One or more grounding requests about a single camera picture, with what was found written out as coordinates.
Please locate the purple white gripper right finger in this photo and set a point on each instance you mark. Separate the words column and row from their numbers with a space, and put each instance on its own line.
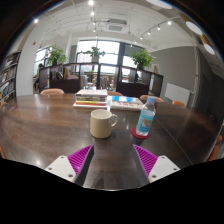
column 151, row 167

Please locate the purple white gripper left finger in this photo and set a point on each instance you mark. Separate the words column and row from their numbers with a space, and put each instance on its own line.
column 73, row 168

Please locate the clear plastic water bottle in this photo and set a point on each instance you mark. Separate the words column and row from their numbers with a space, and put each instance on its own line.
column 146, row 117

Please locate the red round coaster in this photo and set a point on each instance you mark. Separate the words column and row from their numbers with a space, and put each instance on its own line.
column 133, row 132

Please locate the cream ceramic mug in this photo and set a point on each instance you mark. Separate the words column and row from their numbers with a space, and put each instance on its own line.
column 102, row 122

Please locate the orange chair far right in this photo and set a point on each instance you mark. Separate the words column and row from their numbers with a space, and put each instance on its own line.
column 178, row 103

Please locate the stack of books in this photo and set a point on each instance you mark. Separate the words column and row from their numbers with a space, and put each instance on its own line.
column 95, row 98

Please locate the tan chair back right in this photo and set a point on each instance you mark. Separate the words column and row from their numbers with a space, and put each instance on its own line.
column 145, row 97

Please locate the tan chair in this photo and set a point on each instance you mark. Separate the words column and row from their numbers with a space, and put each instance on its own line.
column 114, row 93
column 145, row 97
column 52, row 91

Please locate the blue white book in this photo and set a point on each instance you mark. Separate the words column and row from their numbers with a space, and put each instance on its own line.
column 125, row 103

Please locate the tan chair back left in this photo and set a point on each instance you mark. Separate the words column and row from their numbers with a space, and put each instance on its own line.
column 52, row 91

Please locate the tan chair back middle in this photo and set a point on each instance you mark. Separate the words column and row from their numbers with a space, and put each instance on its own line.
column 114, row 93

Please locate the dark low shelf divider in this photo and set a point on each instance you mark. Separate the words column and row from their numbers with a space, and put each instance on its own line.
column 73, row 77

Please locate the right potted plant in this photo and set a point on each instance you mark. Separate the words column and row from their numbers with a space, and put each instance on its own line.
column 142, row 59

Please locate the potted plant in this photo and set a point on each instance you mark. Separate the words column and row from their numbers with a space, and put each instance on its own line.
column 142, row 59
column 56, row 56
column 95, row 54

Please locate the left potted plant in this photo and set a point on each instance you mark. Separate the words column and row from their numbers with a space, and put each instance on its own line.
column 56, row 56

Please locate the middle potted plant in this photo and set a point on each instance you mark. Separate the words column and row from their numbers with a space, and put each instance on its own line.
column 95, row 54

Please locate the tall bookshelf at left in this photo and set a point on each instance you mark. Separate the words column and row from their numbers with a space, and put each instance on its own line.
column 8, row 77

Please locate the round pendant lamp lower right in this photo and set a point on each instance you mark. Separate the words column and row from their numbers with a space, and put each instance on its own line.
column 209, row 49

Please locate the round pendant lamp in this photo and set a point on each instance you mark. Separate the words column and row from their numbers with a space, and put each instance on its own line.
column 194, row 28
column 209, row 49

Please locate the round pendant lamp far right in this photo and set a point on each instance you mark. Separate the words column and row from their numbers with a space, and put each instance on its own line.
column 194, row 28

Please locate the ceiling air conditioner unit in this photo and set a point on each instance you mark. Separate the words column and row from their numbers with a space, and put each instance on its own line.
column 116, row 25

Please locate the round ceiling lamp right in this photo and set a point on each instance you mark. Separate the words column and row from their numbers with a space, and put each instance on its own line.
column 160, row 3

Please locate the white board against wall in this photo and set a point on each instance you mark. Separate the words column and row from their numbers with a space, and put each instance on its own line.
column 174, row 92

